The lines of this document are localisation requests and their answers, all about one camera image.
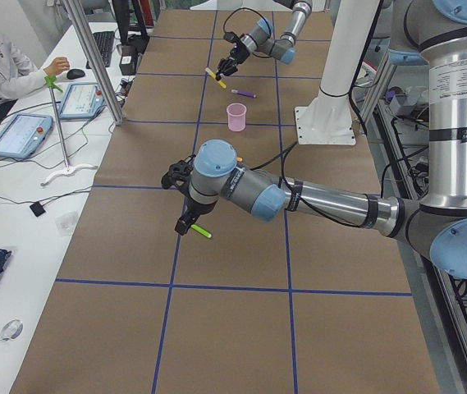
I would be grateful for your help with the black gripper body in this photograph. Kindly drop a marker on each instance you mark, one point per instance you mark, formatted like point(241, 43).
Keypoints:
point(195, 208)
point(237, 52)

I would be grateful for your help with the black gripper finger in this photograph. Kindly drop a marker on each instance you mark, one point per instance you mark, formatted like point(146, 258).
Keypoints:
point(226, 67)
point(185, 221)

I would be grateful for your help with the green marker pen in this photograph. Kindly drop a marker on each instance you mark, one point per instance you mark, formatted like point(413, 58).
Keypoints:
point(201, 231)

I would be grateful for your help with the yellow marker pen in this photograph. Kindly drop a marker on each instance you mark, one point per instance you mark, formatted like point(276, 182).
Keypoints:
point(210, 73)

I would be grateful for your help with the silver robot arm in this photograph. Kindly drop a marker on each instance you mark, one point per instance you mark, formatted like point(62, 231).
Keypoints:
point(260, 41)
point(435, 226)

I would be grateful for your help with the purple marker pen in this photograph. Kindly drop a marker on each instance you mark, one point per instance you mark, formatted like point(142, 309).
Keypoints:
point(244, 93)

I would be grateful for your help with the black cardboard box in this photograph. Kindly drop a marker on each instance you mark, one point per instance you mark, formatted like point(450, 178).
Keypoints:
point(128, 60)

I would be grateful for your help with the black keyboard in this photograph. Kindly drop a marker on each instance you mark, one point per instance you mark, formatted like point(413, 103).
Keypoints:
point(105, 44)

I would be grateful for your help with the far blue teach pendant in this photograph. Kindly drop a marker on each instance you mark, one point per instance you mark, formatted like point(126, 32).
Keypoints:
point(81, 101)

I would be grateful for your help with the blue teach pendant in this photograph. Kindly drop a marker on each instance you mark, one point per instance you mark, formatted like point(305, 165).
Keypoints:
point(81, 101)
point(23, 134)

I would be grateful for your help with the black computer mouse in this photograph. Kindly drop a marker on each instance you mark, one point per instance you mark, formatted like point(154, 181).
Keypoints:
point(74, 74)

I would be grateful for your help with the near blue teach pendant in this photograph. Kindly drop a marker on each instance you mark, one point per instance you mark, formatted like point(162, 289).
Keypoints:
point(23, 134)

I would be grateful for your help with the aluminium frame post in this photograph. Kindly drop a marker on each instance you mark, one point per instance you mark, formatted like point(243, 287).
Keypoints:
point(90, 48)

